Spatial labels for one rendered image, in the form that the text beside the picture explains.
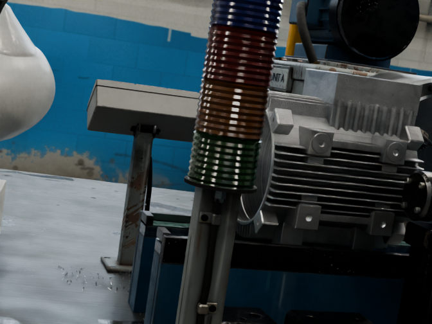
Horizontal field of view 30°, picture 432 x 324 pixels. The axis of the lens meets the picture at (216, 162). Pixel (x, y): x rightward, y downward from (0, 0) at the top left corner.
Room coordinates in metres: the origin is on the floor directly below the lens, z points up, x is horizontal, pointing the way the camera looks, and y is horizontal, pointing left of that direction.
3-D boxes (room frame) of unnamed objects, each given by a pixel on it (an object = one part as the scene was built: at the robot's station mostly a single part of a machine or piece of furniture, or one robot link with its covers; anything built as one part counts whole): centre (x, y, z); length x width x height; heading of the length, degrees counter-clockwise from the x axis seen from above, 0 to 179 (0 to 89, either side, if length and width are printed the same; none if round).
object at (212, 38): (0.69, -0.01, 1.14); 0.06 x 0.06 x 0.04
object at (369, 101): (1.07, -0.17, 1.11); 0.12 x 0.11 x 0.07; 108
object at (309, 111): (1.05, -0.14, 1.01); 0.20 x 0.19 x 0.19; 108
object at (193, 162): (0.69, -0.01, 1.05); 0.06 x 0.06 x 0.04
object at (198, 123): (0.69, -0.01, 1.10); 0.06 x 0.06 x 0.04
